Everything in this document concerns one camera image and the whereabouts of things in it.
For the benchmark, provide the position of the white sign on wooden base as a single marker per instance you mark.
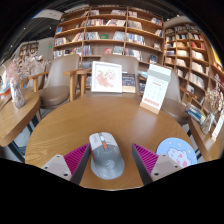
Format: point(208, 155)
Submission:
point(155, 88)

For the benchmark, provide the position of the white ceiling air conditioner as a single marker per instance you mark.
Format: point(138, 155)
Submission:
point(48, 14)

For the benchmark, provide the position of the white framed floral picture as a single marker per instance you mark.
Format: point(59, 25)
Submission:
point(106, 77)

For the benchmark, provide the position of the small distant wooden bookshelf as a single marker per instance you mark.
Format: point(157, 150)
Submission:
point(28, 49)

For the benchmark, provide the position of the white and red table sign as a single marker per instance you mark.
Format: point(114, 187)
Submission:
point(218, 128)

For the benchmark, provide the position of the glass vase with pink flowers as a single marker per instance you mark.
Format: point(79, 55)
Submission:
point(17, 95)

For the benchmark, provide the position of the round light blue mouse pad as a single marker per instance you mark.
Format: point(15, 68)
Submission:
point(176, 150)

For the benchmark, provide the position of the brown armchair with wooden arms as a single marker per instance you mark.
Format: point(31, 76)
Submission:
point(58, 83)
point(175, 106)
point(128, 64)

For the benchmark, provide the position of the round wooden side table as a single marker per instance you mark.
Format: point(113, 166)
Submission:
point(15, 121)

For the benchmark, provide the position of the wide wooden bookshelf with books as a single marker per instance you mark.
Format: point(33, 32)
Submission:
point(106, 33)

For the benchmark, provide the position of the dark book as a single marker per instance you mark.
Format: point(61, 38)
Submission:
point(129, 82)

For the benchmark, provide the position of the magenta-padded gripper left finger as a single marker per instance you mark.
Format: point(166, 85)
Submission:
point(77, 159)

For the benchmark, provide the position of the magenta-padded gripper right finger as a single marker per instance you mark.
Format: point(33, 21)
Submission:
point(146, 159)

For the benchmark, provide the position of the stack of light blue books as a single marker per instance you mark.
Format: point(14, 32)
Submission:
point(143, 75)

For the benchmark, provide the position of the grey computer mouse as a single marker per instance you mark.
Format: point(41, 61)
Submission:
point(106, 160)

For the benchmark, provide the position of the tall wooden bookshelf with books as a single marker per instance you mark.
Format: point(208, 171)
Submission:
point(190, 56)

